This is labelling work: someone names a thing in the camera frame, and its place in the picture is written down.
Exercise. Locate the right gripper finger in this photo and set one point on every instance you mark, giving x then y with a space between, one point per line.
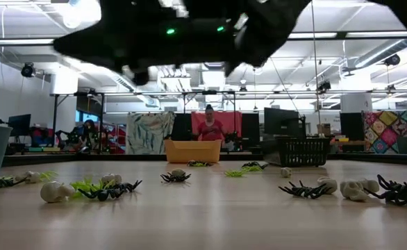
113 57
96 38

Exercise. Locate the white plastic skull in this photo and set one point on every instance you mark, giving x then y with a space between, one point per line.
328 185
178 172
354 191
286 172
53 192
34 177
372 186
111 178

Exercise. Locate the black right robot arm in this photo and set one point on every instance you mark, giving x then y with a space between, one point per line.
276 21

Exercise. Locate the black background robot arm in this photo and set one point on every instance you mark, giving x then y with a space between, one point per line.
232 140

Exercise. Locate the black ceiling spotlight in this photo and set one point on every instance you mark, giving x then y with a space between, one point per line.
324 86
392 59
28 70

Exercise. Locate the seated person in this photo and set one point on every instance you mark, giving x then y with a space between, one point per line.
89 132

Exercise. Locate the leaf print cloth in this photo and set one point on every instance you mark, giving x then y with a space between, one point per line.
148 133

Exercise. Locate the black upright panel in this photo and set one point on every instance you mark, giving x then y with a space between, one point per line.
181 126
250 128

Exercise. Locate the red cloth backdrop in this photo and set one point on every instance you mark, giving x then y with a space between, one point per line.
233 121

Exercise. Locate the standing person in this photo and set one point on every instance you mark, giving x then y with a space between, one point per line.
210 131

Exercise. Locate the yellow plastic bin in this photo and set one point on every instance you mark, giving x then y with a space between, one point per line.
193 152

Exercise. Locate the black overhead light bar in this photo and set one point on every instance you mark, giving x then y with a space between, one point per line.
328 35

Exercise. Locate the black mesh basket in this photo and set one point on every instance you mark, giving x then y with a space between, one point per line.
304 152

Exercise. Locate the brown cardboard box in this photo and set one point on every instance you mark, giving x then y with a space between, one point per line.
325 130

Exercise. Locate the colourful patchwork quilt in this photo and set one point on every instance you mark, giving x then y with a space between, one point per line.
391 132

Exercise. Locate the black metal frame rack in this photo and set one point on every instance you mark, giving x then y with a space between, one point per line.
55 118

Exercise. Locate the black aluminium table frame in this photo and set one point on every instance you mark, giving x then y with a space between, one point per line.
137 157

